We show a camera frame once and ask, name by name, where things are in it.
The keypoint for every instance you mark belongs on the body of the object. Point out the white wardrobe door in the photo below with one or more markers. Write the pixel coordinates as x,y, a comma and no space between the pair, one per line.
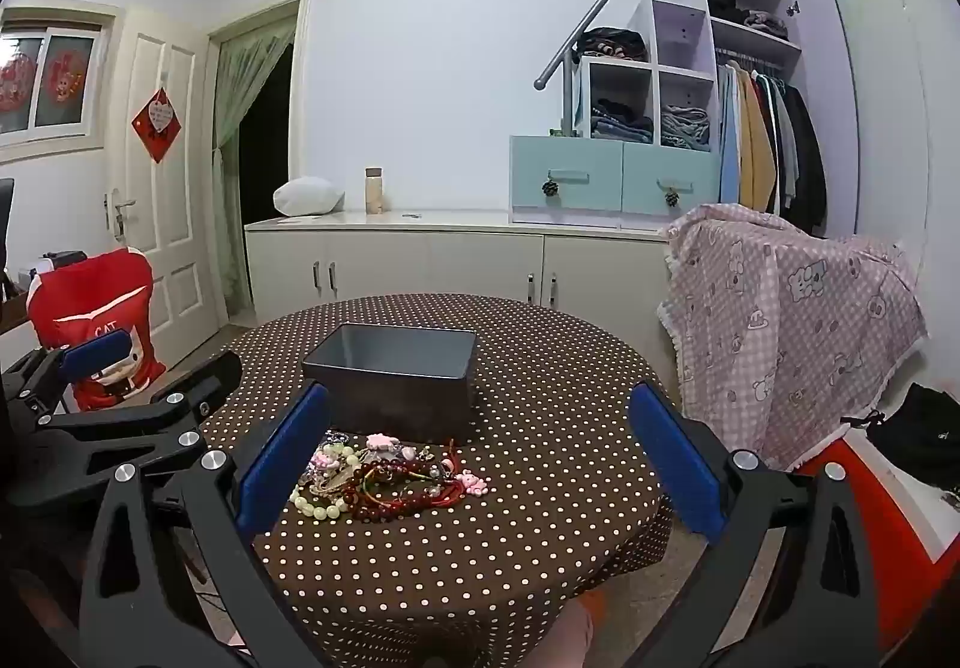
885,98

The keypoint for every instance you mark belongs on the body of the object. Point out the folded black clothes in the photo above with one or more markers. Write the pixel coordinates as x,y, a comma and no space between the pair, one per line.
726,8

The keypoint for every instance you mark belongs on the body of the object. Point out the black white device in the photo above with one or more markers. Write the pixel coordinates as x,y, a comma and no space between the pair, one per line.
56,261

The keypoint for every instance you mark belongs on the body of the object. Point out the black panel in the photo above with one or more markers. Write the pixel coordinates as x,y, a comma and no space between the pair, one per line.
6,233

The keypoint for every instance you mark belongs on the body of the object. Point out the pink charm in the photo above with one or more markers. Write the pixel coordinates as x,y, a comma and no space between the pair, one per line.
474,483
382,442

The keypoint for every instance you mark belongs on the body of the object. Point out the row of hanging clothes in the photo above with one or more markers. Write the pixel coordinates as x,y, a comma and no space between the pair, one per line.
772,143

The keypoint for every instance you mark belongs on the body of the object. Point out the red diamond door decoration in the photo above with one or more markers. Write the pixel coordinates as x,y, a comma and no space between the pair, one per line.
157,124

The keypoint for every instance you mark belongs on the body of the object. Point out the tangle of mixed jewelry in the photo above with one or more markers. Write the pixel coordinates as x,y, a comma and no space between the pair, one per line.
337,473

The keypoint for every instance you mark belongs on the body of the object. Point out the grey metal tin box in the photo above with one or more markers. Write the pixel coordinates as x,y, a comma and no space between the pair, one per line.
390,398

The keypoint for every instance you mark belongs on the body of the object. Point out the white pillow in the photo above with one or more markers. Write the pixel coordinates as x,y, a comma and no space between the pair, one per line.
307,197

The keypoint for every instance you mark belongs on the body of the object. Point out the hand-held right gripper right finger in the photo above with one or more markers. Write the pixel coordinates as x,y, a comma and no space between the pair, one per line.
675,465

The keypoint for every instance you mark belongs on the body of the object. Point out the white stepped shelf unit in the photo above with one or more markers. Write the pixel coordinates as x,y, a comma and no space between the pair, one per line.
679,45

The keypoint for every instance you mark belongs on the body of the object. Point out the folded grey pink clothes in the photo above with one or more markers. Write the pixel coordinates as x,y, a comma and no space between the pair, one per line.
766,25

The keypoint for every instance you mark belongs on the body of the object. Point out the beige bottle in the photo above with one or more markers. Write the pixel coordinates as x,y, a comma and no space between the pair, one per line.
375,194

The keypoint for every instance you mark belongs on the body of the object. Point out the pink printed blanket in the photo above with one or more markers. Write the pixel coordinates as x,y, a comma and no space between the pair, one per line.
787,338

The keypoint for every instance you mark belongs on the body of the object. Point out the white low cabinet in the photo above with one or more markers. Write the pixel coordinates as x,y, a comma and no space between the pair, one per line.
450,255

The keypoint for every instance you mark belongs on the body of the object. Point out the red printed chair cover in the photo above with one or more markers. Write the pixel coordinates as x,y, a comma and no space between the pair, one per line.
90,308

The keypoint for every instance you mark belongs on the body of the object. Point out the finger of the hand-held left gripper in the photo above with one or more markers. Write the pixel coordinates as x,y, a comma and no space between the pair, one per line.
97,354
202,387

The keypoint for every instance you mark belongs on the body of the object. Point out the brown polka dot tablecloth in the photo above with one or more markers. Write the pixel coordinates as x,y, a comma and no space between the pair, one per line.
525,525

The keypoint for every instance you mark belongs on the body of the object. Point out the black bag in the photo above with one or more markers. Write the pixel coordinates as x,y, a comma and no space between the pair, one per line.
922,435

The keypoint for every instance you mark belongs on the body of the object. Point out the person's leg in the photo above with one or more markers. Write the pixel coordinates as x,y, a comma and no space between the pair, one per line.
568,638

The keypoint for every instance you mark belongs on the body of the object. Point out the white framed window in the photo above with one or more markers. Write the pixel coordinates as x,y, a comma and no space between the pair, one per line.
60,113

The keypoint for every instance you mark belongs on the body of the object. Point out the dark striped folded blanket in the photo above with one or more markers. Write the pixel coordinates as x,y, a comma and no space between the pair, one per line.
611,44

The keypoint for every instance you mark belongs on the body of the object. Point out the folded blue jeans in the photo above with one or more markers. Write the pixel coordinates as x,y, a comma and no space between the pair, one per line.
622,122

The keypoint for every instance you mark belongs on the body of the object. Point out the red window decal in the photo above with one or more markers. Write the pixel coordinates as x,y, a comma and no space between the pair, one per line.
16,83
66,80

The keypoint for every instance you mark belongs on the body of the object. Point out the green curtain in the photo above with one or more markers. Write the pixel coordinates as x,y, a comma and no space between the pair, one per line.
232,90

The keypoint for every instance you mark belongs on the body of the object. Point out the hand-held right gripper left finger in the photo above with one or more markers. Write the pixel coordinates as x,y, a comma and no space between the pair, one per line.
285,462

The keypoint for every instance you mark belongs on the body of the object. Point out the wooden desk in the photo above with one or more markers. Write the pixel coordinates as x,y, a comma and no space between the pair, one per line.
15,319

